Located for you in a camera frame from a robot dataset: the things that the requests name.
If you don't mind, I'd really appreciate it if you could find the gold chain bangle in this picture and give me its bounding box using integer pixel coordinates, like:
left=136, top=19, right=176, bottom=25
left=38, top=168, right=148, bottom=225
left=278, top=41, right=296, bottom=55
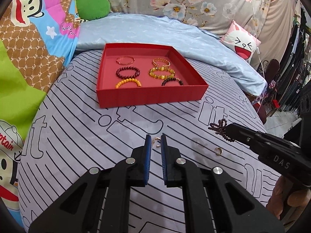
left=152, top=57, right=170, bottom=67

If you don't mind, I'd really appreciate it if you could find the small garnet bead bracelet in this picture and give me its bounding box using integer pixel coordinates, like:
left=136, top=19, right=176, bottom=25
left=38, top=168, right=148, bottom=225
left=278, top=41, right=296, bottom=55
left=208, top=118, right=235, bottom=142

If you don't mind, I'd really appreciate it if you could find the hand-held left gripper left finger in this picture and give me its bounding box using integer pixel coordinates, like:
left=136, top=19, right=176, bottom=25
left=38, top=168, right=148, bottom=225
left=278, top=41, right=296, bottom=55
left=29, top=134, right=152, bottom=233

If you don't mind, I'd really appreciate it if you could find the rose gold bangle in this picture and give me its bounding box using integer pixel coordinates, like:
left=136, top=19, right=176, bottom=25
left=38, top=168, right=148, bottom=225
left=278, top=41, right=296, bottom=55
left=115, top=56, right=135, bottom=65

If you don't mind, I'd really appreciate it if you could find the light blue quilt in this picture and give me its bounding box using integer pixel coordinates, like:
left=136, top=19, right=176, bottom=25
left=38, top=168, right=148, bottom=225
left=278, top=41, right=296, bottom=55
left=75, top=13, right=268, bottom=95

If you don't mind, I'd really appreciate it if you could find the cartoon monkey blanket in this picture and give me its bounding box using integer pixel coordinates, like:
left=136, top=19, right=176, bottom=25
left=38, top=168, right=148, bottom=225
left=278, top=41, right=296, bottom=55
left=0, top=0, right=80, bottom=209

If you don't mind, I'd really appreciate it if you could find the pink cartoon face cushion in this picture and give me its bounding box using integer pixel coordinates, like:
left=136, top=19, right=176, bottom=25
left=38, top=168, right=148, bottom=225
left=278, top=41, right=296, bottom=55
left=221, top=20, right=261, bottom=61

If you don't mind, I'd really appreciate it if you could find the dark metal chair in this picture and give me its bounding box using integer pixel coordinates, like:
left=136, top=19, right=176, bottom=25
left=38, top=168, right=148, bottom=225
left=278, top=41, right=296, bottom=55
left=261, top=59, right=281, bottom=83

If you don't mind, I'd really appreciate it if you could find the white cable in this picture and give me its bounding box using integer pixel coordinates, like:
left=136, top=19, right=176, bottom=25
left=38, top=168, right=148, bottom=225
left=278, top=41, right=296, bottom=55
left=250, top=0, right=266, bottom=83

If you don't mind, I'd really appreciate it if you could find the red cardboard box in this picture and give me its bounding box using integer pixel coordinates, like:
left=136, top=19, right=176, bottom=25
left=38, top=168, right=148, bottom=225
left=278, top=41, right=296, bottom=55
left=96, top=43, right=209, bottom=108

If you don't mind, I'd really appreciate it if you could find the orange bead bracelet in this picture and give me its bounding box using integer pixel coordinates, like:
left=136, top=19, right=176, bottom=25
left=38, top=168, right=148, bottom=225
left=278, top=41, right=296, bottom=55
left=115, top=78, right=142, bottom=89

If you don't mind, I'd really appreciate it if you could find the yellow stone bracelet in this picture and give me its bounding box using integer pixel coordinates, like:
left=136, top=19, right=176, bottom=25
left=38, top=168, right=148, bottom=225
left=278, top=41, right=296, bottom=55
left=149, top=66, right=172, bottom=80

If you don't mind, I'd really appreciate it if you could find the beige cloth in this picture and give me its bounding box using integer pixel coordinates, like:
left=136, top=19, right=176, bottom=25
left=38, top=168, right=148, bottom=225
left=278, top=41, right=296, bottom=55
left=258, top=0, right=302, bottom=73

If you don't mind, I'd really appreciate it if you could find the rack of dark clothes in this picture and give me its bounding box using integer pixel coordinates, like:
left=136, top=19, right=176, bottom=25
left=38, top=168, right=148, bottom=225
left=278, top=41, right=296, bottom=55
left=277, top=7, right=311, bottom=112

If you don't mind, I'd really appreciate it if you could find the dark red bead bracelet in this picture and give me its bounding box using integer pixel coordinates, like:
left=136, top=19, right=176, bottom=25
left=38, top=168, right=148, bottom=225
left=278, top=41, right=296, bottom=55
left=115, top=67, right=141, bottom=79

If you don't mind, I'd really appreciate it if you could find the green pillow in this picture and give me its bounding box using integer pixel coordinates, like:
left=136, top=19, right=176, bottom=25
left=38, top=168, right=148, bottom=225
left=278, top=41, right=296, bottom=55
left=76, top=0, right=111, bottom=21

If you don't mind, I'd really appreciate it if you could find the grey striped bedsheet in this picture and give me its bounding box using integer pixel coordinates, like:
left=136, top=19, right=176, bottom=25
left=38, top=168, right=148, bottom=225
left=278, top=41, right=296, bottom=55
left=17, top=50, right=292, bottom=233

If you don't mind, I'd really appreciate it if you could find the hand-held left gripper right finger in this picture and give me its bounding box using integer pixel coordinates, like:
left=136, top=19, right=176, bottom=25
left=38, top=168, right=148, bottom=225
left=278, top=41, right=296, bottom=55
left=160, top=133, right=285, bottom=233

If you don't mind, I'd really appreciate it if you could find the dark purple bead bracelet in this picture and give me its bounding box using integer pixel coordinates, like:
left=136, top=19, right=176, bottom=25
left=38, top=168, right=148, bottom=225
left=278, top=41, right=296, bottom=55
left=162, top=76, right=184, bottom=86

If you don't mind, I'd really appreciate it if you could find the person's right hand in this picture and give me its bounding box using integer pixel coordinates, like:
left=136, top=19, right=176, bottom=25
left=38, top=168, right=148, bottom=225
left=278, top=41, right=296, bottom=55
left=267, top=176, right=311, bottom=221

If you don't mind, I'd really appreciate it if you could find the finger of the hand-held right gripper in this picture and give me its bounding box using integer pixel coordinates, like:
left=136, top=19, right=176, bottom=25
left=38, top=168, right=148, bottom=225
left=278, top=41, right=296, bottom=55
left=225, top=131, right=271, bottom=155
left=227, top=123, right=268, bottom=138

